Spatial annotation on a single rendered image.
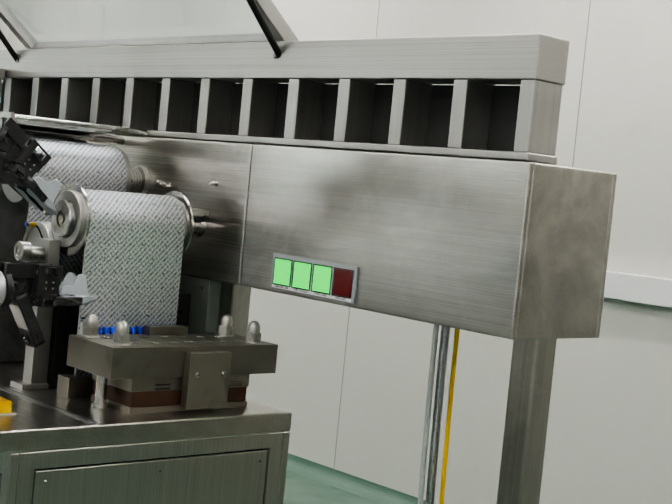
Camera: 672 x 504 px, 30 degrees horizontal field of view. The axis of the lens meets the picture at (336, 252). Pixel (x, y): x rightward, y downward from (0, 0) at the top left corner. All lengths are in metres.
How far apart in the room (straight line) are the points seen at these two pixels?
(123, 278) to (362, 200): 0.54
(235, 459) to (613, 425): 2.56
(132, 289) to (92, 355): 0.24
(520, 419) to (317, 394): 3.70
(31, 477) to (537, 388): 0.91
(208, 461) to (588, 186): 0.90
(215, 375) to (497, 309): 0.63
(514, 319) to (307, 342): 3.94
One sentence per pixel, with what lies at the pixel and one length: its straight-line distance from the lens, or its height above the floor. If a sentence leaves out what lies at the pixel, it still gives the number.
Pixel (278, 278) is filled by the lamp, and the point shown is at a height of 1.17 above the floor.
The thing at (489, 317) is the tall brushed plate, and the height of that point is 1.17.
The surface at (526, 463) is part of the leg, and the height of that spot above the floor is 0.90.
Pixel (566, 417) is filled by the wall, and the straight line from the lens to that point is 4.99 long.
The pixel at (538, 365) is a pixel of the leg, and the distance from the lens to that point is 2.31.
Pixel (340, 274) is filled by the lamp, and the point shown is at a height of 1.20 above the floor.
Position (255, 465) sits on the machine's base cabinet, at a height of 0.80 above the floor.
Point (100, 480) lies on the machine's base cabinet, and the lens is 2.35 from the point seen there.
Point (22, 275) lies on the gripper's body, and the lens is 2.46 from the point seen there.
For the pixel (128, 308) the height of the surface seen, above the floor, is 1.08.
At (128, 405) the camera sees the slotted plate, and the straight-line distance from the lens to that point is 2.44.
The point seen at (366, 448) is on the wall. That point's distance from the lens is 5.75.
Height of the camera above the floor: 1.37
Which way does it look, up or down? 3 degrees down
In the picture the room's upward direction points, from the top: 6 degrees clockwise
